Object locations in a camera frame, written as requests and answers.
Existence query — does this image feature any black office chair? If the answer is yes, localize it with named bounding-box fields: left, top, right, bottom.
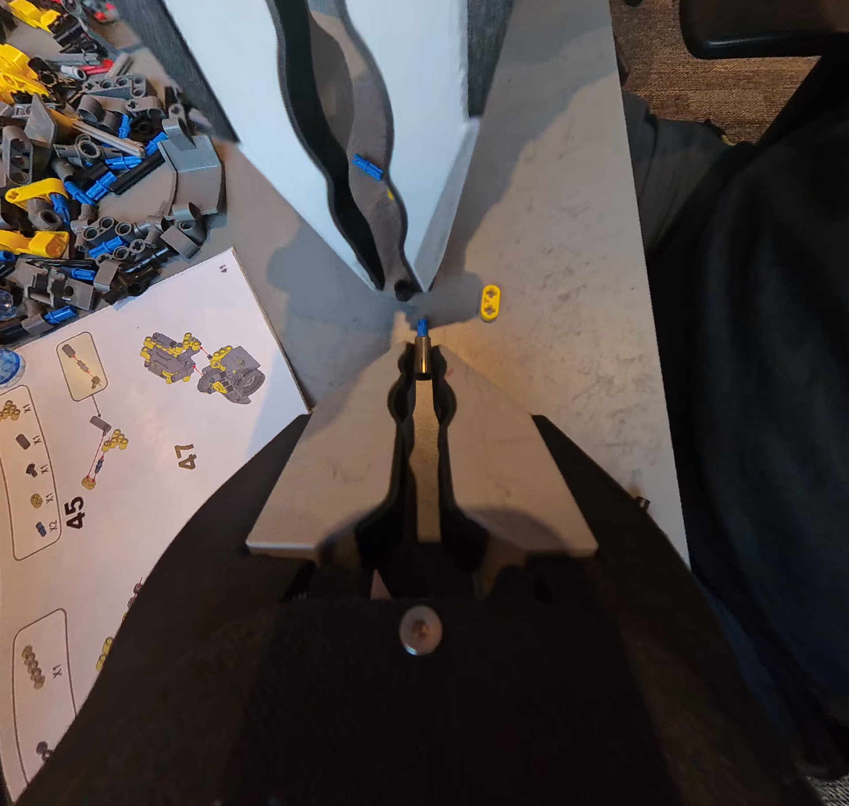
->
left=623, top=0, right=849, bottom=61

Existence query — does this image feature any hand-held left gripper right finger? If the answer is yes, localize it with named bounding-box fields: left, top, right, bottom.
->
left=426, top=344, right=599, bottom=571

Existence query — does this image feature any white building instruction booklet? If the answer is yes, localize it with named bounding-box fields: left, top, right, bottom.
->
left=0, top=247, right=311, bottom=787

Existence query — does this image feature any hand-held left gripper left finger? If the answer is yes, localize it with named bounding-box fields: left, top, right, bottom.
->
left=245, top=344, right=419, bottom=568

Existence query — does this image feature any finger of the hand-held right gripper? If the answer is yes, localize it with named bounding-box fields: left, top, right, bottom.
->
left=139, top=0, right=389, bottom=291
left=330, top=0, right=481, bottom=291

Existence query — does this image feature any pile of toy brick parts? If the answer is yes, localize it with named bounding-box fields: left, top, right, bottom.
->
left=0, top=0, right=229, bottom=349

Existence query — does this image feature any grey desk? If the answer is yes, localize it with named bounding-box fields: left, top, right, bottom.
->
left=0, top=0, right=692, bottom=568

